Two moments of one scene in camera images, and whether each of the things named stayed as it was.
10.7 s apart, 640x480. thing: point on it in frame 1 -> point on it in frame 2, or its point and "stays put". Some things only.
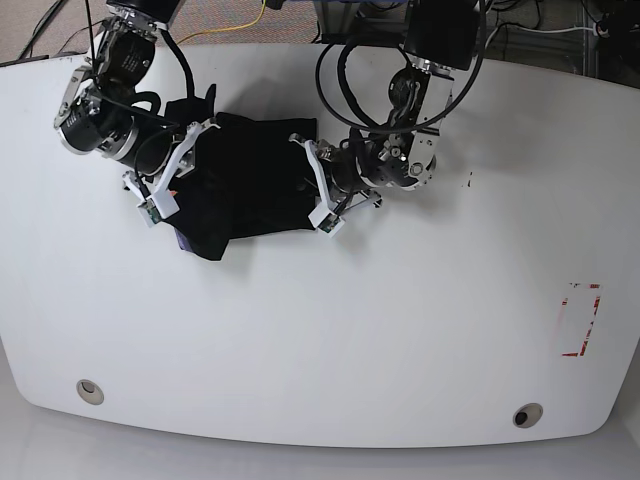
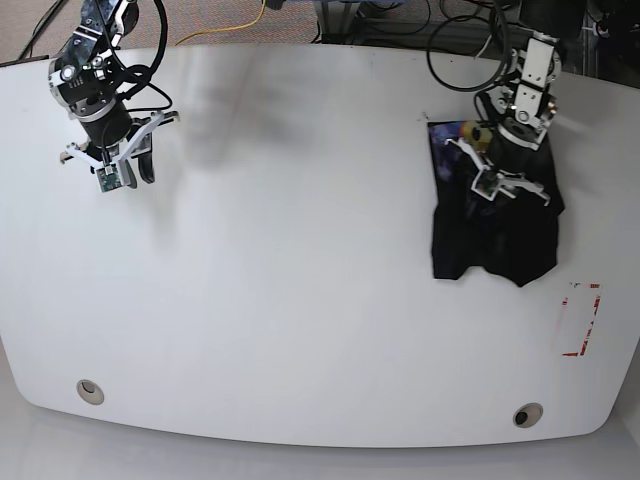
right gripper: x=327 y=215 -> x=488 y=180
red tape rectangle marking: x=596 y=303 stays put
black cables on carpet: x=38 y=31 stays put
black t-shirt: x=240 y=176 -> x=513 y=237
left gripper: x=162 y=204 -> x=145 y=164
